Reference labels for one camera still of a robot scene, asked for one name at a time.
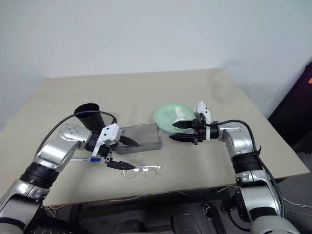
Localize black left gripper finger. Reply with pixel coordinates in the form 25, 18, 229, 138
105, 159, 136, 171
120, 136, 140, 147

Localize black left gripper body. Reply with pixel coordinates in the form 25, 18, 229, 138
98, 129, 123, 163

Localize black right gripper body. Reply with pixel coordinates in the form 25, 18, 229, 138
191, 114, 208, 146

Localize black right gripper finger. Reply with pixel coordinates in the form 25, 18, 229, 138
169, 133, 195, 144
172, 120, 195, 129

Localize clear frame glasses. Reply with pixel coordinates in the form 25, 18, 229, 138
121, 164, 161, 180

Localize white marker blue cap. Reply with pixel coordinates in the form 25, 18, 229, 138
70, 157, 102, 163

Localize grey glasses case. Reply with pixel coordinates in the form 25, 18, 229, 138
114, 123, 162, 156

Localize black cup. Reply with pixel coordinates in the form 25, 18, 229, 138
74, 103, 105, 134

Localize light green plate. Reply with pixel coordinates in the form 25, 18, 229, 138
153, 102, 195, 135

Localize small dark rounded shape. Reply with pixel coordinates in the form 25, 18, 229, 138
120, 218, 147, 234

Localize large dark rounded shape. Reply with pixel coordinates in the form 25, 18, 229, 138
170, 211, 204, 234

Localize dark cabinet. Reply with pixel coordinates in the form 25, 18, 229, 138
268, 60, 312, 154

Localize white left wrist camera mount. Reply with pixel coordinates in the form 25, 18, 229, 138
92, 123, 120, 156

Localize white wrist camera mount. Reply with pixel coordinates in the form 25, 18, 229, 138
92, 123, 120, 156
194, 100, 212, 141

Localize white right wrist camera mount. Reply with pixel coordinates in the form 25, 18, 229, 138
194, 100, 212, 141

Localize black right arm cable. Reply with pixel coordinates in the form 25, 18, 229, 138
204, 119, 286, 219

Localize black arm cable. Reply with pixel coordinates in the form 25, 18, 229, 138
36, 111, 118, 159
204, 119, 286, 219

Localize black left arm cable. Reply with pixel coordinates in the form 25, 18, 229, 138
36, 111, 118, 159

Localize black connector bracket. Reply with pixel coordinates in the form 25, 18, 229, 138
201, 203, 213, 220

